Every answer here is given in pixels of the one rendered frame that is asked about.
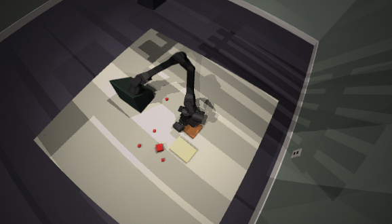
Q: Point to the red square block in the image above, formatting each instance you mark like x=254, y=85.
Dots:
x=159, y=147

